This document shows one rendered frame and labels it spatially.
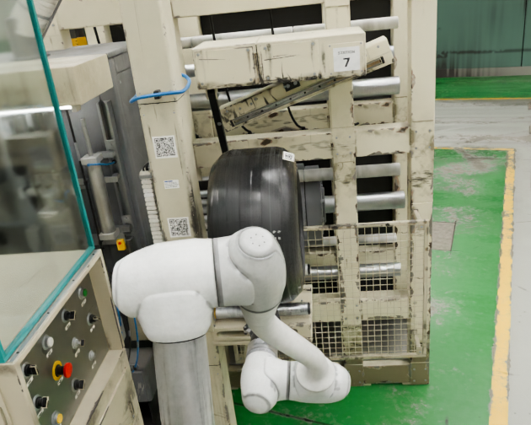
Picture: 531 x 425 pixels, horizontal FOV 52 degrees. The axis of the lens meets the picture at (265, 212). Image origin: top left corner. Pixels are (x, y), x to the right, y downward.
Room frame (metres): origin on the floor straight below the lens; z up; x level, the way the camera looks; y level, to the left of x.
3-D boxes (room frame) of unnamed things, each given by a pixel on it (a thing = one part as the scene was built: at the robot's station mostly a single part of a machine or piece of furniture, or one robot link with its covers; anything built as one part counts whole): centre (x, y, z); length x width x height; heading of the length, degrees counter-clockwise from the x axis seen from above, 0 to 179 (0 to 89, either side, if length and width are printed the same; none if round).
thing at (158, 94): (1.81, 0.30, 1.69); 0.19 x 0.19 x 0.06; 83
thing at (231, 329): (1.66, 0.06, 0.84); 0.36 x 0.09 x 0.06; 83
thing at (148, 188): (1.79, 0.38, 1.19); 0.05 x 0.04 x 0.48; 173
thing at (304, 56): (2.08, -0.12, 1.71); 0.61 x 0.25 x 0.15; 83
